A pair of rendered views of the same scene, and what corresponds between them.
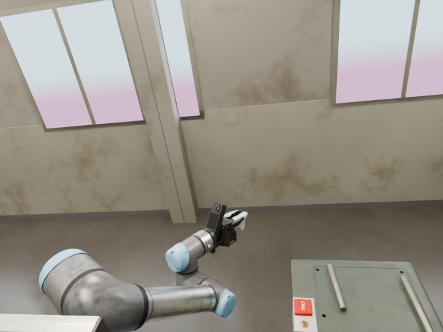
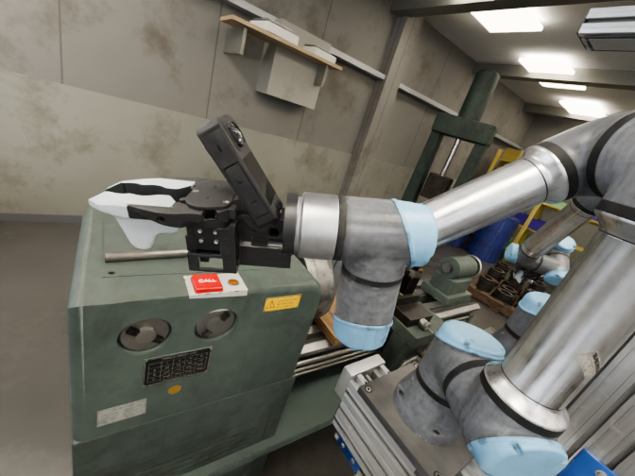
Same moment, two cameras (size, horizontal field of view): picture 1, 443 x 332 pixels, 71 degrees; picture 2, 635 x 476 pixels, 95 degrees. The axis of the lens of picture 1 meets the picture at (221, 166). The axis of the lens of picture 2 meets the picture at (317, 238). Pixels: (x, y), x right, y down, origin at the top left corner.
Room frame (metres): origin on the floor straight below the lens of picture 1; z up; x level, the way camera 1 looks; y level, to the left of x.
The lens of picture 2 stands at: (1.04, 0.30, 1.68)
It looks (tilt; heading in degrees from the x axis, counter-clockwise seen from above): 22 degrees down; 218
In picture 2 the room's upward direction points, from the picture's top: 18 degrees clockwise
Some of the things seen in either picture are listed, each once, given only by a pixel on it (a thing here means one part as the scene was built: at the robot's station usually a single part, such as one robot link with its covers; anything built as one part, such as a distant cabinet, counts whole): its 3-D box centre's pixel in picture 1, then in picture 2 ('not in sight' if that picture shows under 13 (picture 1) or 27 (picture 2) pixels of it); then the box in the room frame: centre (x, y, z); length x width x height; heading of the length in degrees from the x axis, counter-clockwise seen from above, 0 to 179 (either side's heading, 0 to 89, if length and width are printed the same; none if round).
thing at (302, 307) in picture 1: (302, 307); (206, 283); (0.72, -0.21, 1.26); 0.06 x 0.06 x 0.02; 77
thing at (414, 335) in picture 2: not in sight; (394, 303); (-0.38, -0.15, 0.90); 0.53 x 0.30 x 0.06; 77
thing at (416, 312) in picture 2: not in sight; (389, 294); (-0.34, -0.18, 0.95); 0.43 x 0.18 x 0.04; 77
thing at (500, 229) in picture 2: not in sight; (474, 228); (-5.91, -1.05, 0.50); 1.35 x 0.83 x 1.00; 79
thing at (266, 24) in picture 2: not in sight; (274, 32); (-0.96, -2.54, 2.29); 0.40 x 0.38 x 0.10; 169
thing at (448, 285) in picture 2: not in sight; (454, 276); (-0.94, -0.06, 1.01); 0.30 x 0.20 x 0.29; 167
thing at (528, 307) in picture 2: not in sight; (540, 316); (-0.06, 0.37, 1.33); 0.13 x 0.12 x 0.14; 116
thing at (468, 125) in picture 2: not in sight; (445, 168); (-4.19, -1.58, 1.50); 0.98 x 0.79 x 3.00; 79
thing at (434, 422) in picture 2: not in sight; (435, 396); (0.43, 0.27, 1.21); 0.15 x 0.15 x 0.10
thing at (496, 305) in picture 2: not in sight; (511, 286); (-4.07, 0.14, 0.24); 1.36 x 0.94 x 0.49; 178
